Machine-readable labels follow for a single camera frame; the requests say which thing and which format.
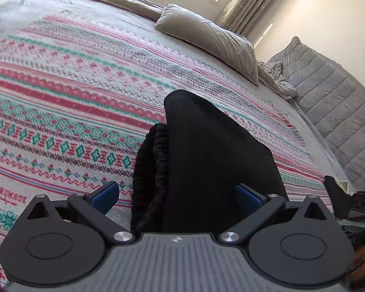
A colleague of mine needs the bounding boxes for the grey curtain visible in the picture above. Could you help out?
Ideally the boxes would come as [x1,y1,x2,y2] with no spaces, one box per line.
[217,0,272,37]

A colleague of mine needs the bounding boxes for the grey quilted headboard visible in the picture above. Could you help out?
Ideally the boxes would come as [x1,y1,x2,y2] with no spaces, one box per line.
[269,36,365,191]

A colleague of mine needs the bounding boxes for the crumpled grey blanket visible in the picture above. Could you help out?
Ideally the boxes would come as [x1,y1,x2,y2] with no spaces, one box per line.
[257,61,297,100]

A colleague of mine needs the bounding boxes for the grey pillow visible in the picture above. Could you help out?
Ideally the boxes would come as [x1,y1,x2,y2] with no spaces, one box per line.
[155,3,259,86]

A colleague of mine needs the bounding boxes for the black pants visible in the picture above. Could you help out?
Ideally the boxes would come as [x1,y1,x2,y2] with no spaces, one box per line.
[130,90,286,235]

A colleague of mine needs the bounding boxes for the patterned pink green bedspread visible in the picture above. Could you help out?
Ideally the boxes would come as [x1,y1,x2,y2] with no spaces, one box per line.
[0,9,336,290]

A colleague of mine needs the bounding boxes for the grey bed sheet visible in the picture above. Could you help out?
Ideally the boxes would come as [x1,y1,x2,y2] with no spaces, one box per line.
[0,0,351,186]

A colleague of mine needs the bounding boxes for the person right hand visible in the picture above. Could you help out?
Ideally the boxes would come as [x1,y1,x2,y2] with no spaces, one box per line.
[351,246,365,283]

